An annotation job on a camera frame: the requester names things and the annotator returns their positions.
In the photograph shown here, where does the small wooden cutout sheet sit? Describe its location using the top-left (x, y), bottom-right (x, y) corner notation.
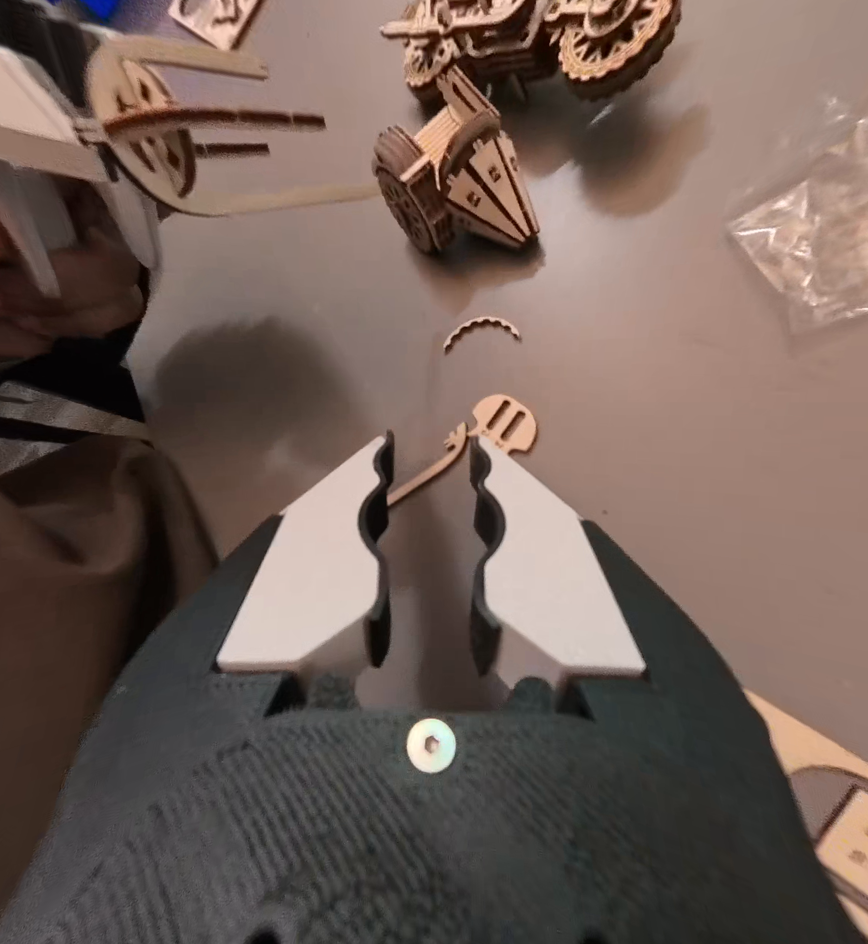
top-left (168, 0), bottom-right (267, 52)

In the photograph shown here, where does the wooden round-headed puzzle piece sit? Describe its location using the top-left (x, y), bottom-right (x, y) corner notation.
top-left (385, 394), bottom-right (540, 510)

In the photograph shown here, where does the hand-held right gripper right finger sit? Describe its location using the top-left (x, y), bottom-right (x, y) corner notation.
top-left (466, 435), bottom-right (649, 681)

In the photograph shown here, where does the person's brown jacket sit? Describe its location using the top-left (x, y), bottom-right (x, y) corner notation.
top-left (0, 431), bottom-right (219, 944)

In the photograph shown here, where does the wooden gear-wheeled model vehicle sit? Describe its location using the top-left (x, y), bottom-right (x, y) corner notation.
top-left (379, 0), bottom-right (683, 102)

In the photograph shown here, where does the wooden wedge-shaped model assembly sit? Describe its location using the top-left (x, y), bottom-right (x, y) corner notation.
top-left (372, 68), bottom-right (543, 256)

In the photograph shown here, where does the small wooden toothed arc piece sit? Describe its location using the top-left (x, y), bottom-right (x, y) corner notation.
top-left (443, 316), bottom-right (522, 355)

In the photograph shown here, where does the person's left hand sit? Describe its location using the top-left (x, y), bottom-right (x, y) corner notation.
top-left (0, 176), bottom-right (151, 358)

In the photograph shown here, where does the wooden wheel frame model part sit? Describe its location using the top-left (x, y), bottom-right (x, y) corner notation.
top-left (84, 35), bottom-right (379, 221)

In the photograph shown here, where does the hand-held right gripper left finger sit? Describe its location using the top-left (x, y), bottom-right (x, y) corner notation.
top-left (216, 431), bottom-right (396, 677)

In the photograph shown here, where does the large wooden cutout sheet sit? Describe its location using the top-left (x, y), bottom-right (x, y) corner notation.
top-left (742, 689), bottom-right (868, 944)

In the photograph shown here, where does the dark grey desk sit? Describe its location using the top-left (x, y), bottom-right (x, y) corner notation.
top-left (102, 0), bottom-right (868, 794)

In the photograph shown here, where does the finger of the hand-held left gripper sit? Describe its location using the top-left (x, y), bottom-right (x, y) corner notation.
top-left (0, 33), bottom-right (111, 185)
top-left (0, 151), bottom-right (164, 299)

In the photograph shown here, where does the clear plastic bag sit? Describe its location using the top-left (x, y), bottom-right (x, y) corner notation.
top-left (725, 92), bottom-right (868, 334)

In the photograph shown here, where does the grey strap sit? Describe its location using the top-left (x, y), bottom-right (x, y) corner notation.
top-left (0, 380), bottom-right (153, 476)

